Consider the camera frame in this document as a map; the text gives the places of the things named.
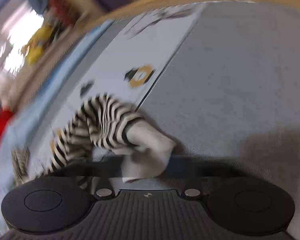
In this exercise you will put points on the white plush toy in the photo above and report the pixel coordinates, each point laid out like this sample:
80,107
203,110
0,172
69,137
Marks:
1,92

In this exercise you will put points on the light blue sheet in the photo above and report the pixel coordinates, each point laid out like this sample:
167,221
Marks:
17,135

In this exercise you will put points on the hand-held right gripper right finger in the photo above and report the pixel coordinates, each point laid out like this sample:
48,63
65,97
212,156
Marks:
190,166

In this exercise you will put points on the dark red cushion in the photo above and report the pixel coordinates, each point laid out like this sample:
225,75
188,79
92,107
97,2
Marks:
62,10

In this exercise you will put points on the yellow round plush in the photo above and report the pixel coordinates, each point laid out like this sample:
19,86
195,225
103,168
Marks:
43,36

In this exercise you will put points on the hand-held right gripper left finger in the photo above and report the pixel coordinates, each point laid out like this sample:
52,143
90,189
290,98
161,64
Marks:
90,168

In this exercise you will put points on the black white striped sweater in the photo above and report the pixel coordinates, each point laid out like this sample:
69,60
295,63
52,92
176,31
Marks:
107,122

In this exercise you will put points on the black white striped pants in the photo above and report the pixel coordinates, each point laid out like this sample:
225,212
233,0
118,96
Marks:
20,165

